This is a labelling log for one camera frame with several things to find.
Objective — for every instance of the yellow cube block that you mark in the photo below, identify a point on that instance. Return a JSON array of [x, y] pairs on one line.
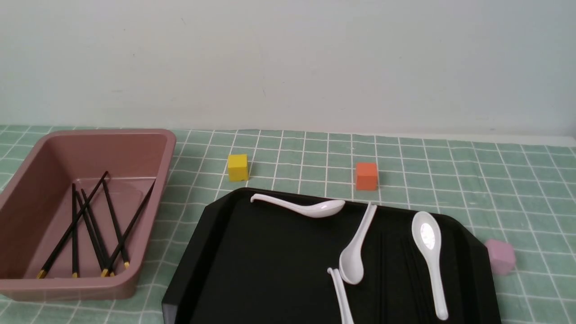
[[238, 169]]

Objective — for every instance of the white spoon top left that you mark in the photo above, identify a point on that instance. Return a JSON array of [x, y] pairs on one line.
[[315, 211]]

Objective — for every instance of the white spoon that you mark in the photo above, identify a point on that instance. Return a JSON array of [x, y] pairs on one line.
[[315, 211], [350, 260], [344, 308], [427, 237]]

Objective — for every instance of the orange cube block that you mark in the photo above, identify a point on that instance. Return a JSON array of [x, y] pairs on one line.
[[366, 176]]

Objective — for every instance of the black plastic tray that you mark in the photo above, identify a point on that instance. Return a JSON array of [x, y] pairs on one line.
[[257, 263]]

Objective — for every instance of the white spoon middle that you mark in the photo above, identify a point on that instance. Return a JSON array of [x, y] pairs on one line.
[[350, 260]]

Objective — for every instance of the white spoon right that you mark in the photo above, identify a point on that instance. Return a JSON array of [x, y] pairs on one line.
[[427, 237]]

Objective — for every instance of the white spoon bottom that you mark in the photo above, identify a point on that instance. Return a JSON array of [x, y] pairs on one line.
[[344, 308]]

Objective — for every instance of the black chopstick centre right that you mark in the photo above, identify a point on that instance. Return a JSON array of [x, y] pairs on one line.
[[117, 228]]

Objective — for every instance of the black chopstick centre left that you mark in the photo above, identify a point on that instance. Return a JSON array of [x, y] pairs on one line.
[[94, 234]]

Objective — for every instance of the black chopstick right diagonal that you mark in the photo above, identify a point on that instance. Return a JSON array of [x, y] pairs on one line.
[[122, 242]]

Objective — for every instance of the pink plastic bin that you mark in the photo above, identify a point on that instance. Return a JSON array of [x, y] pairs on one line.
[[36, 210]]

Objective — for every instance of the black chopstick vertical left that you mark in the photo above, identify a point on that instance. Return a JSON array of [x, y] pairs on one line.
[[75, 248]]

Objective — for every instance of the pink cube block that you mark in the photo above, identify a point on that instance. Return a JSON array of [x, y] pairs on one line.
[[502, 256]]

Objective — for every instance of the green checkered table mat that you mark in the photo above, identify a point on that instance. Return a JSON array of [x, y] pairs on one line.
[[521, 194]]

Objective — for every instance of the black chopstick long diagonal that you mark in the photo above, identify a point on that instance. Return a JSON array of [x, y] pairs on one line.
[[65, 237]]

